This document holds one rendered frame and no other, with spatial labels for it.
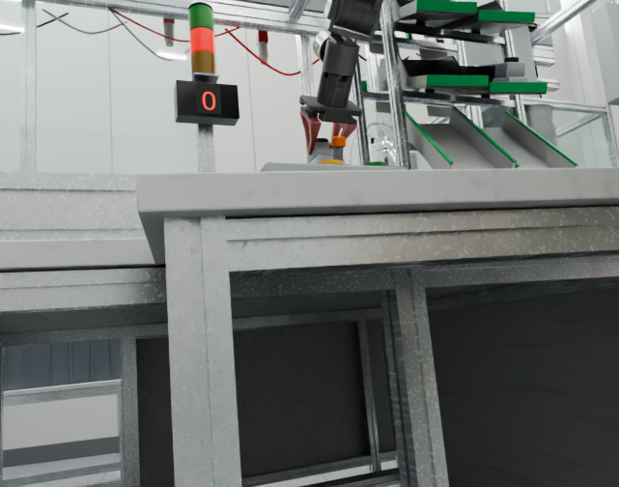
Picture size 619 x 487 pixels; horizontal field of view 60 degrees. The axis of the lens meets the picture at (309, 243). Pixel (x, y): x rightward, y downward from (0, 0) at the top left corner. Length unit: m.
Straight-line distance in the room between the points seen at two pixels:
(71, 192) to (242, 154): 4.14
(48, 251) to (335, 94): 0.55
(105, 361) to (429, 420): 2.13
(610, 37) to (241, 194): 2.35
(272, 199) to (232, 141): 4.47
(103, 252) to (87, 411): 3.98
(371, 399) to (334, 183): 2.24
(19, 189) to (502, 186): 0.55
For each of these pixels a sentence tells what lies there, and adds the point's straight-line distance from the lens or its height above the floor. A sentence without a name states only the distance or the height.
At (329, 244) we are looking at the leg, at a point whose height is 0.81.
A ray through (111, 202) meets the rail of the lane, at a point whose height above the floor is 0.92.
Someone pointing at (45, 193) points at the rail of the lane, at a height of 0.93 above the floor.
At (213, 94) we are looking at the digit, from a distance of 1.10.
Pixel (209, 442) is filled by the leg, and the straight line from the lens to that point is 0.41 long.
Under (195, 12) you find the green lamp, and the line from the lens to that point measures 1.19.
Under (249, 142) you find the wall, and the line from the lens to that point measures 4.88.
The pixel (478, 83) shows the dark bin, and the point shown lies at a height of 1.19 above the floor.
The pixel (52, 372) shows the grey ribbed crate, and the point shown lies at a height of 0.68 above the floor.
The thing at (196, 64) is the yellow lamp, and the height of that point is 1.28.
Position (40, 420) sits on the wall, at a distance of 4.65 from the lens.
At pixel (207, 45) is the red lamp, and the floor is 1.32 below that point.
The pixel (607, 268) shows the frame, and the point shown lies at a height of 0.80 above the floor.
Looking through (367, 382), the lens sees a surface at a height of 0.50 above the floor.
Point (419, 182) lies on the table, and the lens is 0.44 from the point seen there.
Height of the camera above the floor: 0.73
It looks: 10 degrees up
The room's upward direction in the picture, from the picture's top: 5 degrees counter-clockwise
